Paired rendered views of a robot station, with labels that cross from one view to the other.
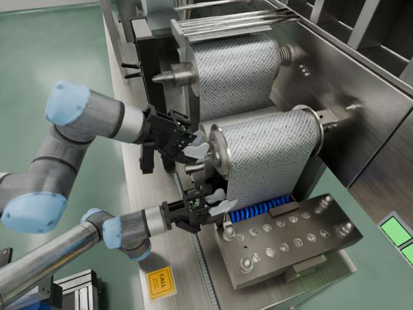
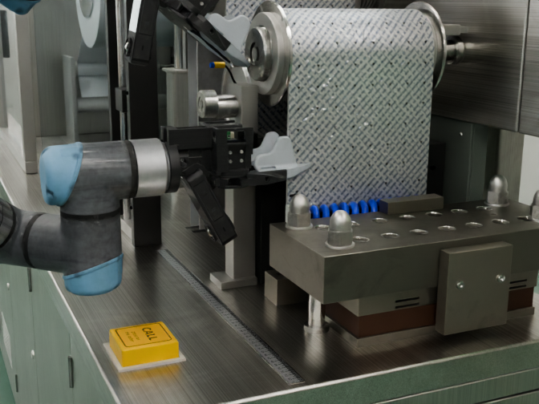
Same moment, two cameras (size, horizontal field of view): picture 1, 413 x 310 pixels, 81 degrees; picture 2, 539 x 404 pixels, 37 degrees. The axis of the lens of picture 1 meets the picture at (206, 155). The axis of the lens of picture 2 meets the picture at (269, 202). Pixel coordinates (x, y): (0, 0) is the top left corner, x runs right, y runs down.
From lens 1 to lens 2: 0.84 m
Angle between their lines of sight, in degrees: 35
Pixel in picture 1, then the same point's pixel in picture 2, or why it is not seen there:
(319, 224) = (489, 216)
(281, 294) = (437, 353)
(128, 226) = (95, 146)
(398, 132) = not seen: outside the picture
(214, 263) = (272, 329)
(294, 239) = (439, 226)
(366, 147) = (513, 26)
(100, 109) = not seen: outside the picture
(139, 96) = not seen: hidden behind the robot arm
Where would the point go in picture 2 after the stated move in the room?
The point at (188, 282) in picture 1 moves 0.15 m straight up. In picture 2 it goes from (211, 349) to (209, 234)
